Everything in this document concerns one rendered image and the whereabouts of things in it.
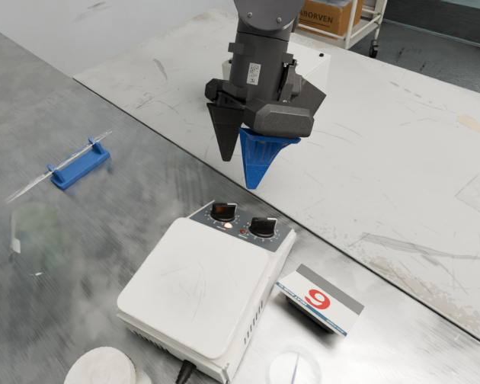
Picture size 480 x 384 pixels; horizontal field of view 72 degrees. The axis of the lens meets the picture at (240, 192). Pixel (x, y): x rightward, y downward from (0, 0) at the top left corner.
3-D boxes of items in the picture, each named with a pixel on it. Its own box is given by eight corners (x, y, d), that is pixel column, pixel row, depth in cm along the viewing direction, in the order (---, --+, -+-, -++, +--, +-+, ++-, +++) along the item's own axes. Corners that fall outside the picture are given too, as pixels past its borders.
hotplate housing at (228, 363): (214, 209, 50) (207, 173, 44) (296, 240, 46) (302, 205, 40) (119, 351, 38) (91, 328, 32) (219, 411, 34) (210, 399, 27)
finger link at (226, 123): (212, 107, 41) (256, 113, 43) (205, 102, 44) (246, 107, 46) (205, 160, 44) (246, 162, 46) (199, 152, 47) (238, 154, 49)
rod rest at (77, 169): (100, 148, 61) (91, 132, 58) (111, 155, 59) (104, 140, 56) (51, 182, 56) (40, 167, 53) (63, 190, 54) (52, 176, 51)
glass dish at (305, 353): (301, 420, 33) (303, 418, 31) (257, 382, 35) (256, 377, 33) (328, 372, 35) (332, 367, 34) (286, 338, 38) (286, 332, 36)
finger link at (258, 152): (249, 135, 31) (304, 139, 33) (236, 125, 34) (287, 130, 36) (236, 202, 33) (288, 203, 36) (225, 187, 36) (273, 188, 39)
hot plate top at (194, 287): (180, 218, 40) (178, 213, 39) (272, 255, 36) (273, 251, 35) (113, 308, 33) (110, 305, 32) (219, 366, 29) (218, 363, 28)
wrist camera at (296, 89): (290, 57, 34) (342, 69, 37) (261, 52, 40) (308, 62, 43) (276, 116, 36) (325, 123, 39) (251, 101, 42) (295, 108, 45)
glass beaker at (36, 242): (52, 230, 51) (58, 275, 46) (2, 227, 47) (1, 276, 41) (67, 197, 48) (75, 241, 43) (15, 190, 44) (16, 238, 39)
